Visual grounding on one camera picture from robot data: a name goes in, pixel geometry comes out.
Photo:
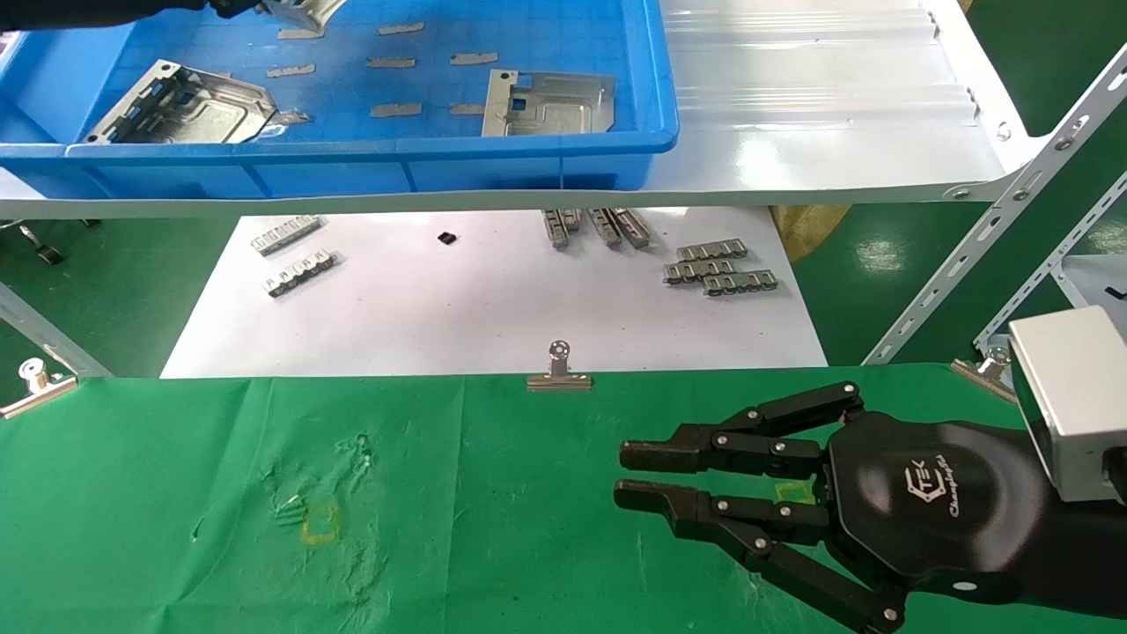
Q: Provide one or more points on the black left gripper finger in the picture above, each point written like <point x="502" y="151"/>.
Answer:
<point x="88" y="11"/>

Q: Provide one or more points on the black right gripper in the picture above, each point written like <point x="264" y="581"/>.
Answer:
<point x="933" y="502"/>

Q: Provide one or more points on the grey stamped metal plate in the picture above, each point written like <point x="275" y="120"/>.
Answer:
<point x="304" y="13"/>
<point x="555" y="106"/>

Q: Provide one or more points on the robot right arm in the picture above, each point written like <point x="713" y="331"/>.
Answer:
<point x="1092" y="563"/>

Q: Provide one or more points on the slotted grey metal plate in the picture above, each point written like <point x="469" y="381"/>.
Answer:
<point x="194" y="110"/>

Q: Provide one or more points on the small toothed metal part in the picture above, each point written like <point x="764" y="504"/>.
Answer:
<point x="634" y="229"/>
<point x="301" y="273"/>
<point x="286" y="235"/>
<point x="605" y="227"/>
<point x="698" y="271"/>
<point x="555" y="229"/>
<point x="711" y="251"/>
<point x="740" y="283"/>
<point x="572" y="220"/>

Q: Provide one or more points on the silver binder clip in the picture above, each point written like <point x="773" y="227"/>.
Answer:
<point x="986" y="374"/>
<point x="35" y="392"/>
<point x="559" y="379"/>

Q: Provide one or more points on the grey tape strip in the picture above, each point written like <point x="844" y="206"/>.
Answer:
<point x="301" y="35"/>
<point x="401" y="29"/>
<point x="290" y="70"/>
<point x="295" y="116"/>
<point x="396" y="110"/>
<point x="392" y="62"/>
<point x="474" y="59"/>
<point x="467" y="110"/>

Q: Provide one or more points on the green table cloth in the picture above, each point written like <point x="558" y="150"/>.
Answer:
<point x="484" y="528"/>

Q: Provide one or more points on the blue plastic bin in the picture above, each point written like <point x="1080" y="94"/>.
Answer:
<point x="352" y="163"/>

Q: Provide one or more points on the white paper sheet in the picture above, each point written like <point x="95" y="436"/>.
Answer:
<point x="440" y="308"/>

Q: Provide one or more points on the white shelf board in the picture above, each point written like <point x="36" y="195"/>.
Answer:
<point x="792" y="132"/>

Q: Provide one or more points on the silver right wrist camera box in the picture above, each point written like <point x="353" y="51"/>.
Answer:
<point x="1074" y="396"/>

